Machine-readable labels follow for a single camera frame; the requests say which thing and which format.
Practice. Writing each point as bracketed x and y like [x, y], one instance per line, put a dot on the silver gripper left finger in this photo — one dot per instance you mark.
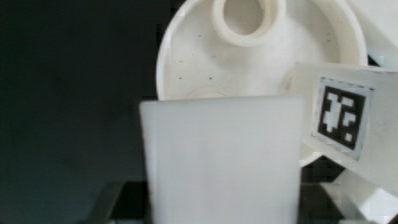
[121, 206]

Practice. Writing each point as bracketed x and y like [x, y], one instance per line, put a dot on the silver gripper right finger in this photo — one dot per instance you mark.
[318, 211]

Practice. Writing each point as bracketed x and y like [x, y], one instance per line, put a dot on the white stool leg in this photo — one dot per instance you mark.
[222, 151]
[350, 117]

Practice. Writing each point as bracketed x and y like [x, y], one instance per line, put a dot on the white round stool seat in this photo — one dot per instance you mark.
[238, 40]

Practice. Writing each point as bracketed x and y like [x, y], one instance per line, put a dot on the white U-shaped fence frame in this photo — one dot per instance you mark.
[368, 202]

